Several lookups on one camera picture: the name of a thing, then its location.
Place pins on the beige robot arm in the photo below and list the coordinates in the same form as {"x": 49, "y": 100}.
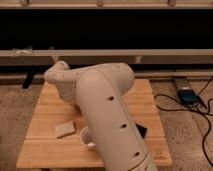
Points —
{"x": 98, "y": 91}

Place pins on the black rectangular block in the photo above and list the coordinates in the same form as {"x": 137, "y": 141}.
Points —
{"x": 142, "y": 130}

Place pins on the tan sponge block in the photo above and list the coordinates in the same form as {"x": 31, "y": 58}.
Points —
{"x": 65, "y": 129}

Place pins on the wooden table board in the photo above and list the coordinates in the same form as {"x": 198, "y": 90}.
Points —
{"x": 42, "y": 149}

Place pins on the blue power adapter box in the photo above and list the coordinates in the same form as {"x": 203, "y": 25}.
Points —
{"x": 187, "y": 96}

